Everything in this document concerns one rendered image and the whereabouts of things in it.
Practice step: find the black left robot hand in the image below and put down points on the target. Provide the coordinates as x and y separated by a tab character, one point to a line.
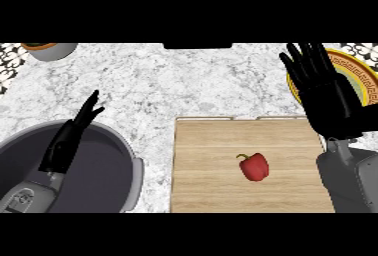
66	140

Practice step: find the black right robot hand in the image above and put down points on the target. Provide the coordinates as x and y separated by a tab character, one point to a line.
326	93

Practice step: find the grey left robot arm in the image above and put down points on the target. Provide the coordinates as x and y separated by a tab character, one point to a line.
30	196

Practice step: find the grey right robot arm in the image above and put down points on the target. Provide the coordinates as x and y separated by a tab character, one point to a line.
351	180

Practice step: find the yellow patterned plate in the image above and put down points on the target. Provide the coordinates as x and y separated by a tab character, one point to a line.
359	78

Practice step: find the red bell pepper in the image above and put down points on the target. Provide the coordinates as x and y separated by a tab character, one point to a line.
254	167

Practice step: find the wooden tray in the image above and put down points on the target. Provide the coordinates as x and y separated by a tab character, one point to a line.
251	166

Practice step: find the large grey pot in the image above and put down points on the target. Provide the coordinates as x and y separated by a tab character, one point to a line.
93	166

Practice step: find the grey plant pot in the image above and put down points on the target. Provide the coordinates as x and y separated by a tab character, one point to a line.
52	50

